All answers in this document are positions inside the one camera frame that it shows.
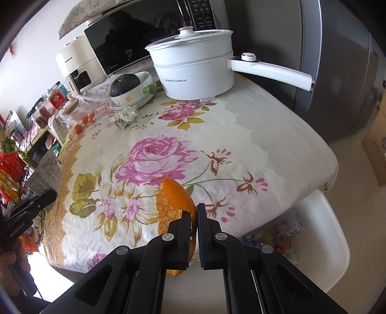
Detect patterned cloth cover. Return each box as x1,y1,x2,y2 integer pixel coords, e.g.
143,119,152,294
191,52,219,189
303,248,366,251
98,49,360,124
58,0,142,40

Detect red label jar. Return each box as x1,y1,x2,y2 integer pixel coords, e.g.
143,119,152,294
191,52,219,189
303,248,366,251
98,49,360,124
48,86,68,111

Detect wire storage rack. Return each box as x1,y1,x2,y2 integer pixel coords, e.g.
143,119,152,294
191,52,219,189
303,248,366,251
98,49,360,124
0,100,64,212

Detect white kitchen appliance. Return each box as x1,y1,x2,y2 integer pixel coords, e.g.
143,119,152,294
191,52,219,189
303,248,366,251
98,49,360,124
56,35,110,94

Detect glass spice jar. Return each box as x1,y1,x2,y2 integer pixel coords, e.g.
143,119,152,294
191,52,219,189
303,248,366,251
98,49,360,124
34,103,50,127

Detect black microwave oven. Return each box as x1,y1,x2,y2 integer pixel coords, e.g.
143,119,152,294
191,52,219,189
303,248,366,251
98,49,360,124
84,0,225,77

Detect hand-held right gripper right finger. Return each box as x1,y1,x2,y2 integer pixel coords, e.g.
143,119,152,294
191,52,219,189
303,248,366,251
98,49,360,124
197,204,349,314

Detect white plate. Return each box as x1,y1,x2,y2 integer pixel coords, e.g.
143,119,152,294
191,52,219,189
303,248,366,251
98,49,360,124
109,100,148,112

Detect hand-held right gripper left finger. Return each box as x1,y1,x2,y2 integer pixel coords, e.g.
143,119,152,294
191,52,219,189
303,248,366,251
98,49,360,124
39,211,192,314

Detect white bowl with green handle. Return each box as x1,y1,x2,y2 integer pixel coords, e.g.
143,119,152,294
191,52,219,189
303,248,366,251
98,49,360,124
109,71,158,107

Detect glass jar with wooden lid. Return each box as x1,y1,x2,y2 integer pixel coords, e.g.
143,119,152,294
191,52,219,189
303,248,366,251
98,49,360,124
59,98,97,133

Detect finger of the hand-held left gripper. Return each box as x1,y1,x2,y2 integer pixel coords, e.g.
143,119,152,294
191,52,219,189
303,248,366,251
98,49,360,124
6,190,58,218

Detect dark green pumpkin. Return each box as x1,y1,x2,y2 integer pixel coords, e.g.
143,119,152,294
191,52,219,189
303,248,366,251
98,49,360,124
110,74,142,98

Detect person's left hand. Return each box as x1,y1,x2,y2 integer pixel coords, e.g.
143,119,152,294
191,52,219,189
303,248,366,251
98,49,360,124
0,250,32,293

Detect crumpled white tissue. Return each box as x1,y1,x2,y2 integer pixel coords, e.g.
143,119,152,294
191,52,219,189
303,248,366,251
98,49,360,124
108,106,138,131

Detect white electric pot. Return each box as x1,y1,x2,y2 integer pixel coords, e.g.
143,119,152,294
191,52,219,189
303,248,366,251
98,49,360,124
145,27,317,100

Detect cardboard box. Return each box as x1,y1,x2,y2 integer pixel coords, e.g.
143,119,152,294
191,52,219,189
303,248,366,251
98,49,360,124
361,91,386,186

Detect grey refrigerator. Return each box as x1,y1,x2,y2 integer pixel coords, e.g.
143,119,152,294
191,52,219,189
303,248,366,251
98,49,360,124
225,0,386,145

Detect orange peel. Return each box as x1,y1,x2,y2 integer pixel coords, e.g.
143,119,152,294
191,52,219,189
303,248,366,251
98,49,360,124
155,178,197,277

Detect floral tablecloth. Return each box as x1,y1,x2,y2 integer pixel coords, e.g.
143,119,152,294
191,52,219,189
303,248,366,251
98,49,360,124
42,54,338,269

